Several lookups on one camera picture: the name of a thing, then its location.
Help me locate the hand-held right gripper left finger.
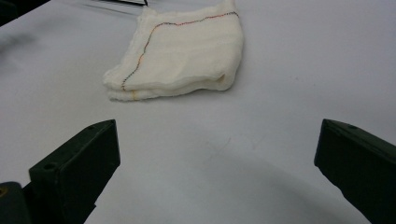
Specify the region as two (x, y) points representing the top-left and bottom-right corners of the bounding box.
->
(22, 119), (121, 224)

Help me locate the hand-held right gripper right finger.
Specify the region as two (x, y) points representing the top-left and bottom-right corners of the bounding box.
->
(314, 119), (396, 224)

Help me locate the white towel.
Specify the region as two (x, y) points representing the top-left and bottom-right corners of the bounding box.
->
(102, 0), (245, 102)

